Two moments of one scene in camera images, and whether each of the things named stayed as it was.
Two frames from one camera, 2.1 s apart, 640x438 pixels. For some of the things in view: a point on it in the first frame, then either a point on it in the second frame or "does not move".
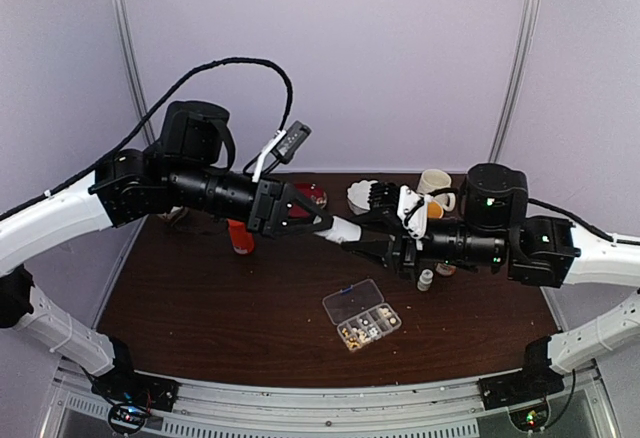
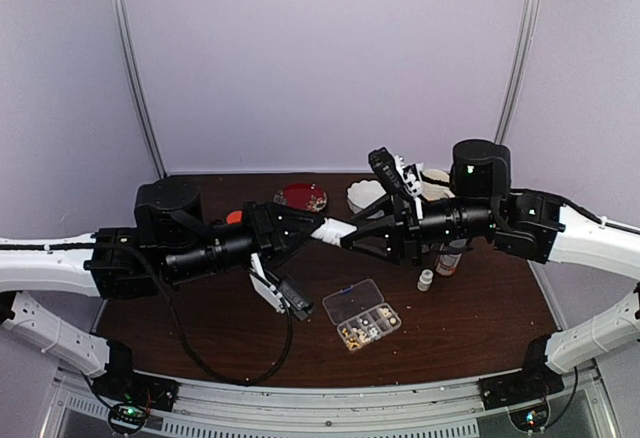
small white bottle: (425, 280) does not move
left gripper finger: (315, 210) -> (297, 218)
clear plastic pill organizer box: (360, 313) does not move
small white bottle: (341, 230) does not move
